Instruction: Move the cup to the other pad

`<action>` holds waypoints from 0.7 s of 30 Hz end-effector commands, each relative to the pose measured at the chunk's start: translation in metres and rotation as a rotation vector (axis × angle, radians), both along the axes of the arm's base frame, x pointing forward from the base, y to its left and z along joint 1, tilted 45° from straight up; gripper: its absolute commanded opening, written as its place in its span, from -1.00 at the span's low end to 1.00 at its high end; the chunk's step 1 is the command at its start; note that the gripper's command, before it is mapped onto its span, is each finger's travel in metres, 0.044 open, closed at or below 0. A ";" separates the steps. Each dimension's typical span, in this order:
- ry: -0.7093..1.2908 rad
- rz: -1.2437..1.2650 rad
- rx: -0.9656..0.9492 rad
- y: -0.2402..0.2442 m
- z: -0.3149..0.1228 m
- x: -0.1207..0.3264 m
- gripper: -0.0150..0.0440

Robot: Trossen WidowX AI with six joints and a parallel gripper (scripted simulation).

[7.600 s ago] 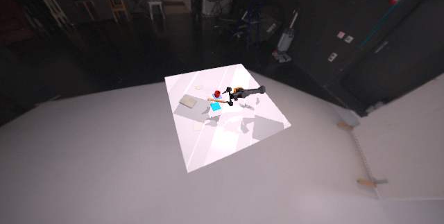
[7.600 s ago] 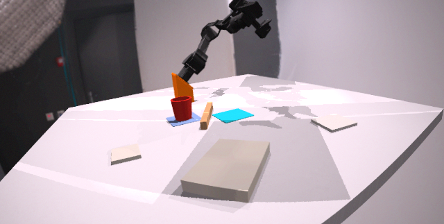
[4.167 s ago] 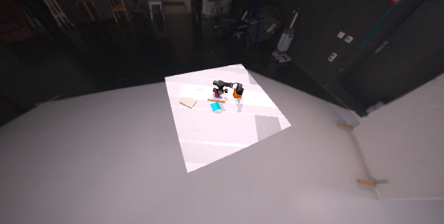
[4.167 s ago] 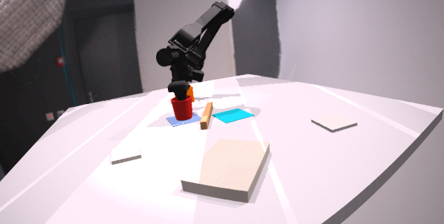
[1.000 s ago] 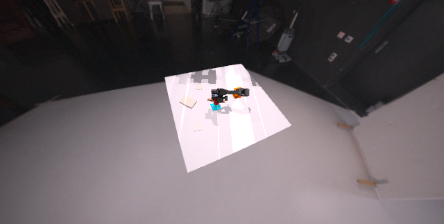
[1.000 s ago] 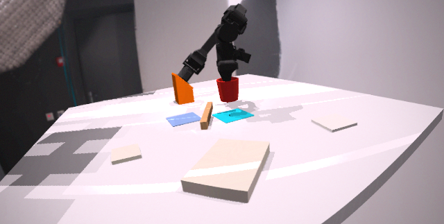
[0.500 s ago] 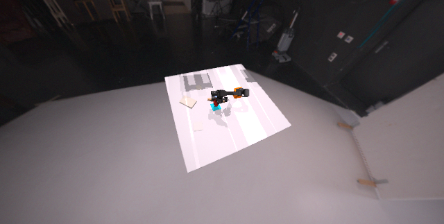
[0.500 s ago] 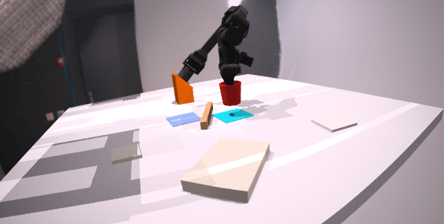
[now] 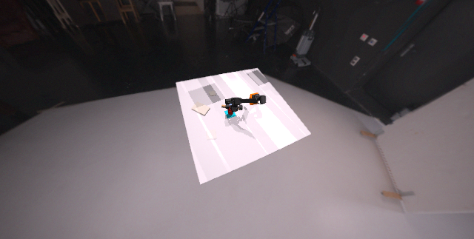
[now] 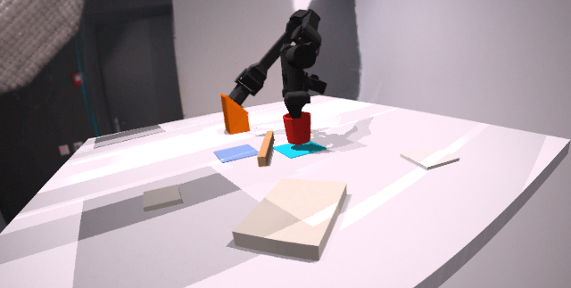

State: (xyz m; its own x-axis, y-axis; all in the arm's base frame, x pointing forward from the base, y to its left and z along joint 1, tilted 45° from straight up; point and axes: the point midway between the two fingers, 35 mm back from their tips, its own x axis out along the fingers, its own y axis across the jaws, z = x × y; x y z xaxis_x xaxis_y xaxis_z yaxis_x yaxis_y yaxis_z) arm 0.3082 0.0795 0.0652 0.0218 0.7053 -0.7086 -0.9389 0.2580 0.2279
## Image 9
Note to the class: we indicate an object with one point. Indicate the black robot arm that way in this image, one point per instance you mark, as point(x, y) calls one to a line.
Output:
point(236, 101)

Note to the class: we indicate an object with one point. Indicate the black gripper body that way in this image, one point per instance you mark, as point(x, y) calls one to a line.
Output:
point(240, 106)

